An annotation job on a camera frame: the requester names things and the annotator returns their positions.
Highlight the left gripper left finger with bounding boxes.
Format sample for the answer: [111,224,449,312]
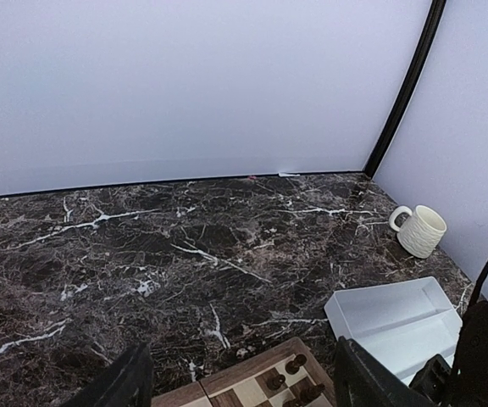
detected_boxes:
[64,342,153,407]

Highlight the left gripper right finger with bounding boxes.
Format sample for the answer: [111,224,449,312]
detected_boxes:
[333,336,434,407]

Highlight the white plastic tray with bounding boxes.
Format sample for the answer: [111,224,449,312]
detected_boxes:
[324,276,462,385]

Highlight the wooden chess board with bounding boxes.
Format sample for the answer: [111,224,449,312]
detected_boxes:
[151,337,336,407]

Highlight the dark pawns on board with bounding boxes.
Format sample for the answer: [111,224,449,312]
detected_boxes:
[263,376,331,407]

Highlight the cream ceramic mug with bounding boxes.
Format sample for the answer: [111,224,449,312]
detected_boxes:
[389,204,447,259]

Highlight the right black frame post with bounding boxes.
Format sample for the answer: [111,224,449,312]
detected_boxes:
[363,0,447,179]

